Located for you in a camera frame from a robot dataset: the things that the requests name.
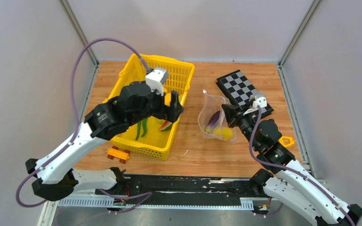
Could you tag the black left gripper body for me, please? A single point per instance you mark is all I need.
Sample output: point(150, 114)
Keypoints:
point(157, 108)

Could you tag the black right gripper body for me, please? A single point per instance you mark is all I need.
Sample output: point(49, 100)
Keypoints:
point(244, 122)

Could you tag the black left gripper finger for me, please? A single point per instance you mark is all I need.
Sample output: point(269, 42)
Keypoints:
point(174, 102)
point(173, 113)

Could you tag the clear zip top bag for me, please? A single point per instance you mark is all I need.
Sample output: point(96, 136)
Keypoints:
point(212, 104)

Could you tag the purple eggplant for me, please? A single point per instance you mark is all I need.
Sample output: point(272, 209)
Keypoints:
point(211, 125)

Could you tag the yellow plastic basket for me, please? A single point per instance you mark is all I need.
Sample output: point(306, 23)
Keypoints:
point(155, 143)

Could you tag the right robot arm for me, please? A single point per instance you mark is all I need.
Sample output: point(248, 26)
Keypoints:
point(284, 178)

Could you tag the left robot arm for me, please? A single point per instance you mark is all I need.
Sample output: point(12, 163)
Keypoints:
point(56, 177)

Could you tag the yellow mango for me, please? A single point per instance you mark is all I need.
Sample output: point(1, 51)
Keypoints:
point(168, 99)

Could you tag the watermelon slice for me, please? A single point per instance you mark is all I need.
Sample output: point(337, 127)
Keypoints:
point(166, 126)

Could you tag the green bean pod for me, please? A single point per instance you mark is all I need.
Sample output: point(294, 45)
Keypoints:
point(144, 127)
point(138, 130)

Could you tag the black white chessboard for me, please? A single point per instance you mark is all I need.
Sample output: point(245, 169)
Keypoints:
point(237, 89)

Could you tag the yellow toy car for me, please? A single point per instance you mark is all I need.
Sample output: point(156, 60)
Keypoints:
point(122, 155)

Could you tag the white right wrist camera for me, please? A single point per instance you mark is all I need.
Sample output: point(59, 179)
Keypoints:
point(256, 102)

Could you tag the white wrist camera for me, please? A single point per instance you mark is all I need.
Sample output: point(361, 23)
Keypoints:
point(156, 80)
point(256, 102)

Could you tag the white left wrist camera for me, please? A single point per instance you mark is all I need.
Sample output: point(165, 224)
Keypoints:
point(156, 80)

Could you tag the orange plastic handle piece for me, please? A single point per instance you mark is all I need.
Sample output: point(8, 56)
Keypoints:
point(286, 141)

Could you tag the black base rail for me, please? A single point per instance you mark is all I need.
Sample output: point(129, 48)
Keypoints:
point(174, 192)

